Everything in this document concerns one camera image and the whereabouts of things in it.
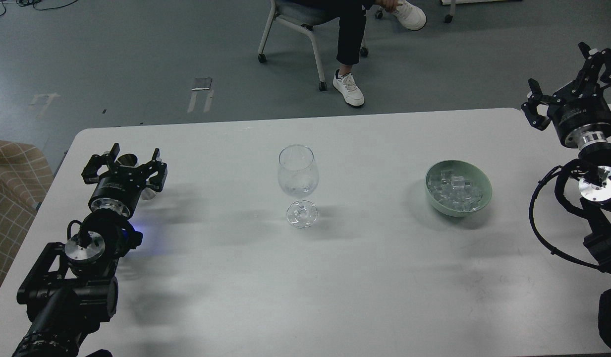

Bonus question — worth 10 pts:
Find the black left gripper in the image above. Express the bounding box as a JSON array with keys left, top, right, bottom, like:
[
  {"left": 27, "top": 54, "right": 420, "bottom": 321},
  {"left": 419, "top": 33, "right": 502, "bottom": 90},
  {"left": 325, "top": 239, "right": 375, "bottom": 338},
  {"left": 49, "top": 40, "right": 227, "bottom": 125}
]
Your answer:
[{"left": 82, "top": 143, "right": 167, "bottom": 219}]

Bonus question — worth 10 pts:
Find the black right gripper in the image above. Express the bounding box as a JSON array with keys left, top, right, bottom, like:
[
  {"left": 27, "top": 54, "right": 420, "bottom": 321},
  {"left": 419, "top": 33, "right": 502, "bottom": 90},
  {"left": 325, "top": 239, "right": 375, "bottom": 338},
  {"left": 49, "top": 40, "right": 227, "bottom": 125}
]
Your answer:
[{"left": 521, "top": 42, "right": 611, "bottom": 148}]

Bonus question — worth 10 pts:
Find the steel cocktail jigger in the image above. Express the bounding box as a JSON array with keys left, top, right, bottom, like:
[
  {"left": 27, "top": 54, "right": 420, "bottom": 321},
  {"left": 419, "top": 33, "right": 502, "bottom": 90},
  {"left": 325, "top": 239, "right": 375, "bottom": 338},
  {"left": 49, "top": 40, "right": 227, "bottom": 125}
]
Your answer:
[{"left": 116, "top": 154, "right": 158, "bottom": 201}]

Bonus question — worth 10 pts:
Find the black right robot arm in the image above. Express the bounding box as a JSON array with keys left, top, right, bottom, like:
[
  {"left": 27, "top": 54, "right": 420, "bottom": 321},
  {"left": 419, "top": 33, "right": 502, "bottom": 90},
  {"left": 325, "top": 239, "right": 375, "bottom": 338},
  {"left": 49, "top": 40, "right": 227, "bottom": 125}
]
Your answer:
[{"left": 521, "top": 42, "right": 611, "bottom": 274}]

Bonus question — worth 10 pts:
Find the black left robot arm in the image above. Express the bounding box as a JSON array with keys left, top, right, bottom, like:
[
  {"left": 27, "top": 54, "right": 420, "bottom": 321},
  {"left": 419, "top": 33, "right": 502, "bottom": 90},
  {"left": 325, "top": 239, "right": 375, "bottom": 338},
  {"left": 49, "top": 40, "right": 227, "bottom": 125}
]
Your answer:
[{"left": 13, "top": 144, "right": 167, "bottom": 357}]

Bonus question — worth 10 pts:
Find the green bowl of ice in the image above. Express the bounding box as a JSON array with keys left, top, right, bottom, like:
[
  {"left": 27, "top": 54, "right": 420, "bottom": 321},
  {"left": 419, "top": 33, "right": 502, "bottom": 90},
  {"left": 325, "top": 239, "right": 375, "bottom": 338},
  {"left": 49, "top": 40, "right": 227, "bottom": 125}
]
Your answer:
[{"left": 424, "top": 160, "right": 493, "bottom": 218}]

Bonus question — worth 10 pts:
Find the clear wine glass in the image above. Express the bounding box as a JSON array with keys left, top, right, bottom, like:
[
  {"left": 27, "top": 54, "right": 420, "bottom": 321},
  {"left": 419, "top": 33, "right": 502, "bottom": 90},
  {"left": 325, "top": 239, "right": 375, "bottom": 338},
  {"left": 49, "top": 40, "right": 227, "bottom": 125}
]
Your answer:
[{"left": 278, "top": 144, "right": 320, "bottom": 229}]

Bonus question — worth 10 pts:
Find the seated person in black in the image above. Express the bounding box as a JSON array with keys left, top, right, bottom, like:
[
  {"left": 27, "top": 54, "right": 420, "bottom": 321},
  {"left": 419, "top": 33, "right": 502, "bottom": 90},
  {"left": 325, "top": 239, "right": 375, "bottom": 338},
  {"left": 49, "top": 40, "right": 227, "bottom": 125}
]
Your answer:
[{"left": 295, "top": 0, "right": 427, "bottom": 108}]

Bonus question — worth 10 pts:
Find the grey office chair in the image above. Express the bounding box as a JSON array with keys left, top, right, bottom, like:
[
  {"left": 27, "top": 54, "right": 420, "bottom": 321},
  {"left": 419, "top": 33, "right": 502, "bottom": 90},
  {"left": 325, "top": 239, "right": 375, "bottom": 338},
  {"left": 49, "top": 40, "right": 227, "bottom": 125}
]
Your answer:
[{"left": 258, "top": 0, "right": 369, "bottom": 92}]

